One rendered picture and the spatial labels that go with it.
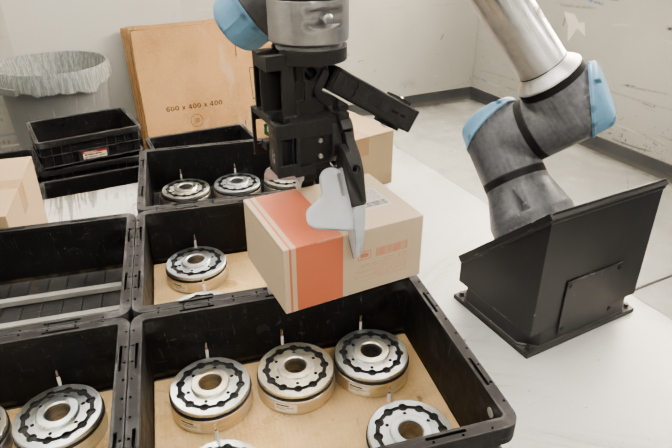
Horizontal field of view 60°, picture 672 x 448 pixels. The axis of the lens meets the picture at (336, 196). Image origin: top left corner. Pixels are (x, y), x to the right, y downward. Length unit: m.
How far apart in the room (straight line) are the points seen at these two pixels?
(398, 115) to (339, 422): 0.40
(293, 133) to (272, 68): 0.06
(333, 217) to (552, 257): 0.53
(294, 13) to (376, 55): 3.84
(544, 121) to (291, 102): 0.59
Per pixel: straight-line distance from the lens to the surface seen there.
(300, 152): 0.55
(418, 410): 0.76
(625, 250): 1.16
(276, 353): 0.83
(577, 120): 1.04
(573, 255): 1.05
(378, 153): 1.60
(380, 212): 0.62
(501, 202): 1.06
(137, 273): 0.90
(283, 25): 0.53
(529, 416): 1.01
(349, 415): 0.79
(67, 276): 1.13
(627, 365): 1.16
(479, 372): 0.72
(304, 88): 0.55
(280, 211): 0.62
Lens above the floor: 1.41
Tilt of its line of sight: 27 degrees down
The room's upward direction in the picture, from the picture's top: straight up
